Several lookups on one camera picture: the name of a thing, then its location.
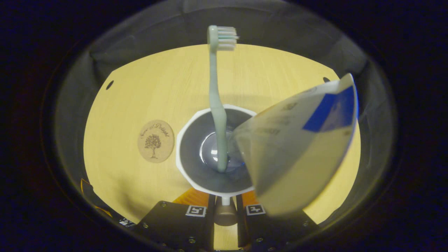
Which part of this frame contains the round wooden coaster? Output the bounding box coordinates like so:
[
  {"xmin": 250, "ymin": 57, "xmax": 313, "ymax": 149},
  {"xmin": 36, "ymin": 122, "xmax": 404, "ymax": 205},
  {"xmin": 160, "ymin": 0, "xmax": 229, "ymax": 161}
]
[{"xmin": 137, "ymin": 120, "xmax": 175, "ymax": 163}]

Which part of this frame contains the white toothpaste tube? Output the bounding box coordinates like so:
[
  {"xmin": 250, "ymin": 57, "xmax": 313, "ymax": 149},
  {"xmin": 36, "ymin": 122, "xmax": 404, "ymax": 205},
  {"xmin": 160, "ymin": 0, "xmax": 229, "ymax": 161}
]
[{"xmin": 229, "ymin": 73, "xmax": 359, "ymax": 217}]

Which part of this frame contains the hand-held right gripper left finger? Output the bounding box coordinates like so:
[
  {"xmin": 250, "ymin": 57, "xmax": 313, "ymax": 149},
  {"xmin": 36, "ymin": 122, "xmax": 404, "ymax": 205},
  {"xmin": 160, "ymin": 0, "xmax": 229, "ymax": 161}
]
[{"xmin": 135, "ymin": 187, "xmax": 216, "ymax": 252}]

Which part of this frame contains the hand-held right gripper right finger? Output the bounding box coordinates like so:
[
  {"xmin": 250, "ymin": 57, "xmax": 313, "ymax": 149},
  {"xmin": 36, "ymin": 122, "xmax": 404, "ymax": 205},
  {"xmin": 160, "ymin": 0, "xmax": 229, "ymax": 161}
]
[{"xmin": 236, "ymin": 191, "xmax": 319, "ymax": 251}]

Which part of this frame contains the pale green toothbrush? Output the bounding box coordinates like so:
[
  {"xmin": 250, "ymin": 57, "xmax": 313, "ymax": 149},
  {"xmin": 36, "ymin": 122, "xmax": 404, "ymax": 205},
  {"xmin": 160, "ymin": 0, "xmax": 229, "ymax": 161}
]
[{"xmin": 207, "ymin": 25, "xmax": 240, "ymax": 173}]

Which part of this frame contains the white cup with wooden handle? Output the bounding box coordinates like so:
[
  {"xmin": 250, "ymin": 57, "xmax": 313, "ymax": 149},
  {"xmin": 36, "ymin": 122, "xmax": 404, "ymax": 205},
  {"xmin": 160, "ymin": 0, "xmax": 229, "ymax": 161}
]
[{"xmin": 176, "ymin": 104, "xmax": 258, "ymax": 226}]

